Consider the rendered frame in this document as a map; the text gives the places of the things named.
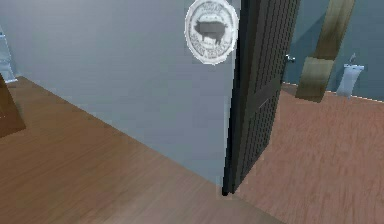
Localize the black lattice room door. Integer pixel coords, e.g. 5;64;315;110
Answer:
221;0;302;197

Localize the dark brown wooden furniture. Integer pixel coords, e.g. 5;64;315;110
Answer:
0;73;27;139

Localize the pale blue white object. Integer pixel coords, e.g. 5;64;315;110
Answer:
0;25;19;84

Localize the round white pig wall plaque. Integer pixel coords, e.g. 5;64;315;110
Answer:
184;0;240;66

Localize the white pedestal sink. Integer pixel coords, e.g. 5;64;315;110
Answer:
335;53;365;99

